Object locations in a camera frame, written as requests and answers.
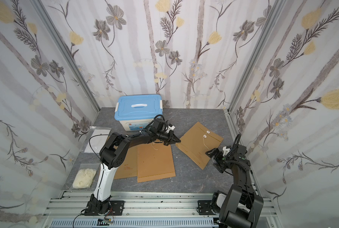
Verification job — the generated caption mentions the kraft file bag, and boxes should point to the kraft file bag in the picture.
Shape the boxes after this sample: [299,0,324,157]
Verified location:
[176,122,224,170]
[114,146,137,180]
[137,143,176,183]

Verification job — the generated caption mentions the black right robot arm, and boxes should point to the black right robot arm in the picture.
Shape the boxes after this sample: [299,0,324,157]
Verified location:
[205,133,263,228]

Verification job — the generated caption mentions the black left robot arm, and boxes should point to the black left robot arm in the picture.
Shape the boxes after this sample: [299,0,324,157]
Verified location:
[81,115,181,216]

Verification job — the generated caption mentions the clear plastic zip bag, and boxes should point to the clear plastic zip bag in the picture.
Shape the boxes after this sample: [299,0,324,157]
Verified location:
[81,126,111,155]

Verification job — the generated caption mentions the bag of white material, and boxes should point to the bag of white material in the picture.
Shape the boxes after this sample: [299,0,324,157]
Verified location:
[72,169,97,189]

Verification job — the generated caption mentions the blue lid storage box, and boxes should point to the blue lid storage box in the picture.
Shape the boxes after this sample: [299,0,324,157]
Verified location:
[114,95,163,131]

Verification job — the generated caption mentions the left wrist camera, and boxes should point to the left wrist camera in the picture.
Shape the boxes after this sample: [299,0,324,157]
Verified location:
[166,124,175,133]

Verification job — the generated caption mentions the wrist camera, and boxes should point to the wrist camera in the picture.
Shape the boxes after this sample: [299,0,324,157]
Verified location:
[166,124,175,133]
[222,146,231,157]

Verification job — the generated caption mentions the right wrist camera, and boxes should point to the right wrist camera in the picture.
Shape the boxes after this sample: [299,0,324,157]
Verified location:
[222,146,231,157]

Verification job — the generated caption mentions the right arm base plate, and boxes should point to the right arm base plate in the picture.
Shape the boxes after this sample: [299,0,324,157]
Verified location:
[197,200,216,216]

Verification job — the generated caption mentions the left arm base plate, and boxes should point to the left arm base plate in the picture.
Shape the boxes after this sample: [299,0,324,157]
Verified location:
[83,200,125,216]

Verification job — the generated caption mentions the white slotted cable duct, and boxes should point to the white slotted cable duct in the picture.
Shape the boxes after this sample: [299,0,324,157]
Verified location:
[49,218,219,228]

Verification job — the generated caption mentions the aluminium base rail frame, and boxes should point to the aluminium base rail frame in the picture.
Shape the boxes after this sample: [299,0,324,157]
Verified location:
[41,190,278,228]

